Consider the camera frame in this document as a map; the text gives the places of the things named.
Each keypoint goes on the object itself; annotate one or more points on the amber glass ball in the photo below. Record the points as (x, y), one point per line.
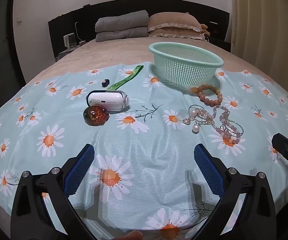
(96, 116)

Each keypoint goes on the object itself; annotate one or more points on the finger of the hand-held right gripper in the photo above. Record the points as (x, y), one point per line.
(285, 146)

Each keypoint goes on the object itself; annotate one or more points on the small black trinket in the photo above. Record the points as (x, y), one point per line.
(105, 83)

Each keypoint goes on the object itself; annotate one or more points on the green plastic mesh basket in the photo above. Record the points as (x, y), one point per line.
(184, 65)

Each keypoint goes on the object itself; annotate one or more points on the thin silver bangle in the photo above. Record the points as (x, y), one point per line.
(240, 127)

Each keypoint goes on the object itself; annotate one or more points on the beige curtain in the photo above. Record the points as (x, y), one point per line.
(266, 17)

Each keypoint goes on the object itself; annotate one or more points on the white pill-shaped speaker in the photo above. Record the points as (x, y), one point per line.
(106, 101)

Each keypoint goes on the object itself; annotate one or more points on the small silver charm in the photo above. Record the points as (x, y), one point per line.
(186, 121)

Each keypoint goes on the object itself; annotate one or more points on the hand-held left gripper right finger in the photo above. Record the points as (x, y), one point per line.
(209, 171)

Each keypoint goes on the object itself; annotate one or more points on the black headboard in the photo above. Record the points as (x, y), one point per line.
(68, 25)

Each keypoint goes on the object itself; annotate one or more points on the pearl pendant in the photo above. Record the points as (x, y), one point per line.
(196, 129)

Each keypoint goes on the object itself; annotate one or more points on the dark bedside table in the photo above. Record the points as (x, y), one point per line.
(220, 43)

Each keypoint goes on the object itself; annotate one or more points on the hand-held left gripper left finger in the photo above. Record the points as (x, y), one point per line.
(80, 171)

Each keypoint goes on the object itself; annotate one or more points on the peach ruffled pillow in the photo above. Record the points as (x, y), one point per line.
(176, 34)
(174, 21)

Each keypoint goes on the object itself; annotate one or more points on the daisy-print blue cloth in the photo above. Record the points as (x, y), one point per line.
(144, 135)

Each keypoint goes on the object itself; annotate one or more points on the white electric kettle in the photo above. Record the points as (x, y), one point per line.
(70, 41)

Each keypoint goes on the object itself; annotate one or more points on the brown teddy bear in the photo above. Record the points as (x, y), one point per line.
(205, 30)

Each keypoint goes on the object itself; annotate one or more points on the person's left hand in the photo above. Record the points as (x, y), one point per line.
(130, 236)

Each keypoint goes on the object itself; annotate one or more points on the silver bangle with pearls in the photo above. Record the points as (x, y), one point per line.
(191, 110)

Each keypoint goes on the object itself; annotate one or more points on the folded grey quilt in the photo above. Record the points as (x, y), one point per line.
(121, 26)

